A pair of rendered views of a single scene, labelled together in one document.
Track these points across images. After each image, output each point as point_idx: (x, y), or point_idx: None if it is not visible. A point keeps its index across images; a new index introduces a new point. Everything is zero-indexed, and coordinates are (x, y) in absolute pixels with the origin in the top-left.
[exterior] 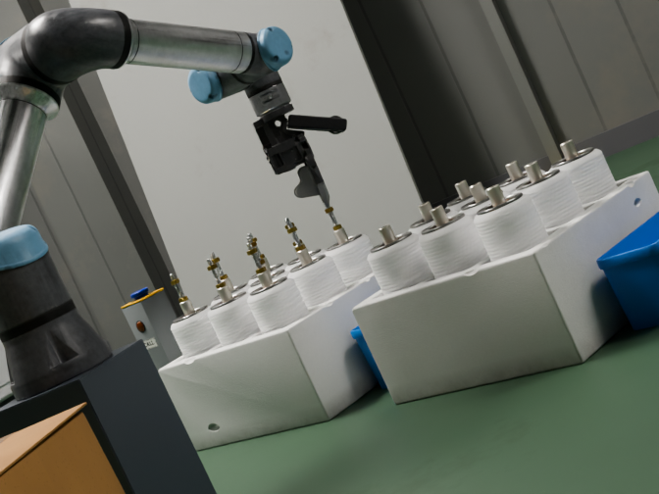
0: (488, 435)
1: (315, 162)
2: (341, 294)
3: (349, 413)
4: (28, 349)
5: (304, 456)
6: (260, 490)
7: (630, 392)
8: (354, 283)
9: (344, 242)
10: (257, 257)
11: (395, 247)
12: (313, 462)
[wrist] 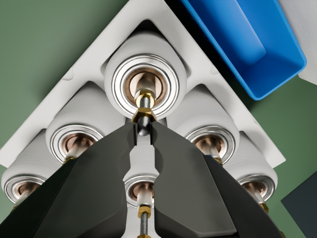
0: None
1: (279, 234)
2: (242, 105)
3: (253, 104)
4: None
5: (294, 134)
6: (309, 156)
7: None
8: (196, 84)
9: (178, 90)
10: (147, 221)
11: None
12: (316, 131)
